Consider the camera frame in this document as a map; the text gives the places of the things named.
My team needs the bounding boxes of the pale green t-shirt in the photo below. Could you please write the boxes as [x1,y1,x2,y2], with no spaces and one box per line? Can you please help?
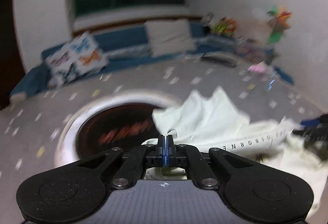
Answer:
[148,87,327,223]

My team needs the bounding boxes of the round induction cooktop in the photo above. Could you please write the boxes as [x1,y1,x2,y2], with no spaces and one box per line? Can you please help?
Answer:
[54,89,181,167]

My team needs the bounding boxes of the pink wrapped packet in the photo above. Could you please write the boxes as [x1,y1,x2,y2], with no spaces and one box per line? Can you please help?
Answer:
[247,61,270,75]

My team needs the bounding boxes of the black remote control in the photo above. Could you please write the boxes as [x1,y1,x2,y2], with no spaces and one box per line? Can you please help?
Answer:
[200,54,238,68]

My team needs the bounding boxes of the clear plastic toy box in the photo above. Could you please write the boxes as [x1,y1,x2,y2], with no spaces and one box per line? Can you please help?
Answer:
[235,39,276,64]

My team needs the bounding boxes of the beige cushion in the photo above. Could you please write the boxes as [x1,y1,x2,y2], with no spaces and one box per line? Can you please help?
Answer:
[144,19,196,58]

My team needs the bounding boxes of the blue bench sofa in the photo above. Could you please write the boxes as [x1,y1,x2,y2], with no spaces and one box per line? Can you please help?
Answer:
[9,21,295,102]

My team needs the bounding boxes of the colourful paper pinwheel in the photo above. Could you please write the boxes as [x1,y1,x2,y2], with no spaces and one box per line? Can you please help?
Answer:
[267,6,292,45]

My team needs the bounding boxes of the butterfly print cushion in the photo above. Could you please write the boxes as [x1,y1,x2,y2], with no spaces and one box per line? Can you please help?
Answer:
[45,32,108,88]

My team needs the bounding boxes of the brown bear plush toy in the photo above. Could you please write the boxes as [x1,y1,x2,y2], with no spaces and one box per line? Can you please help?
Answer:
[213,17,236,38]

